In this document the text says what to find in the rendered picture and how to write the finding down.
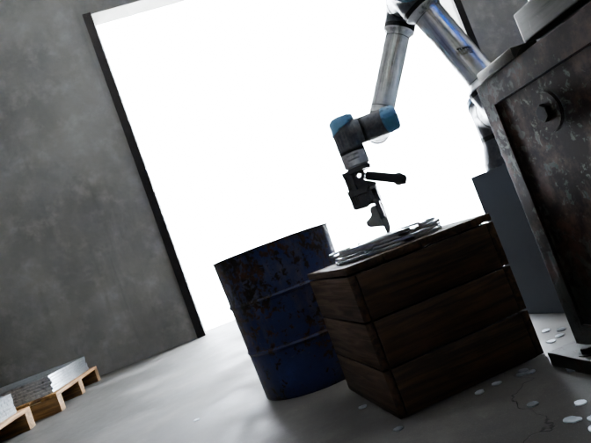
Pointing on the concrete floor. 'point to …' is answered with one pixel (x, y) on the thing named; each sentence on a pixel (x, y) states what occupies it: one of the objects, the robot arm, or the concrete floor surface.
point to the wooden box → (426, 316)
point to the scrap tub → (283, 312)
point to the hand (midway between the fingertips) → (389, 228)
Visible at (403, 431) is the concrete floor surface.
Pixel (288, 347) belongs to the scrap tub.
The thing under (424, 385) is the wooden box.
